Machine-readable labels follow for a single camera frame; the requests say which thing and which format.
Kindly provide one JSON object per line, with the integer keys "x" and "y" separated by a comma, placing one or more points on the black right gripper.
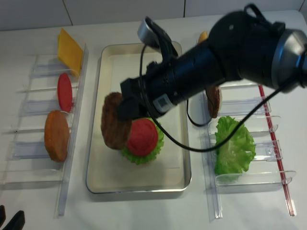
{"x": 157, "y": 91}

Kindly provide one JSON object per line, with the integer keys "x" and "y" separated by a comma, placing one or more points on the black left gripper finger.
{"x": 2, "y": 214}

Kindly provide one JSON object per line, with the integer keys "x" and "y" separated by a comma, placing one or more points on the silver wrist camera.
{"x": 151, "y": 34}

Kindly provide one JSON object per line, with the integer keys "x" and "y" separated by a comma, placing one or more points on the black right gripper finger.
{"x": 17, "y": 222}

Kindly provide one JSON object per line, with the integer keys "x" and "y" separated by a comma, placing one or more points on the yellow cheese slice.
{"x": 70, "y": 53}

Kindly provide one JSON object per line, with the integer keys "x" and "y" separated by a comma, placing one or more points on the green lettuce leaf in rack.
{"x": 236, "y": 155}

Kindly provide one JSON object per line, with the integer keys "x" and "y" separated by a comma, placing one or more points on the orange bun slice in rack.
{"x": 56, "y": 136}

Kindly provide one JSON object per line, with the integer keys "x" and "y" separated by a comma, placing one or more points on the red tomato slice in rack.
{"x": 64, "y": 92}

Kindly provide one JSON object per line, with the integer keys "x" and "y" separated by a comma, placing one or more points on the clear acrylic rack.
{"x": 36, "y": 105}
{"x": 266, "y": 171}

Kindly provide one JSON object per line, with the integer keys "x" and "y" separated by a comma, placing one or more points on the white paper tray liner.
{"x": 118, "y": 68}

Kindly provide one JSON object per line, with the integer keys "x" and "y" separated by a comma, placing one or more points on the clear acrylic right rack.
{"x": 266, "y": 171}

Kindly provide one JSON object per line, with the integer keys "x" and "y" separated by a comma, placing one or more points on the green lettuce leaf on tray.
{"x": 152, "y": 156}

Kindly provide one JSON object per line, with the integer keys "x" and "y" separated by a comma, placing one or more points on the tan bun half left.
{"x": 203, "y": 36}

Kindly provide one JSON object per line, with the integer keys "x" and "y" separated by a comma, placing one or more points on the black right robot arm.
{"x": 239, "y": 47}

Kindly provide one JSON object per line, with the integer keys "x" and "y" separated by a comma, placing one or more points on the brown meat patty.
{"x": 214, "y": 100}
{"x": 115, "y": 132}

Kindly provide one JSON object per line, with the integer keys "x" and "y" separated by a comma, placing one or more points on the red tomato slice on tray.
{"x": 143, "y": 137}

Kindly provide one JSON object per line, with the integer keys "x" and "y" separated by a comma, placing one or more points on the cream metal tray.
{"x": 108, "y": 171}

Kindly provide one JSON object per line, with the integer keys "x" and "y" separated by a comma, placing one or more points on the clear acrylic left rack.
{"x": 36, "y": 105}

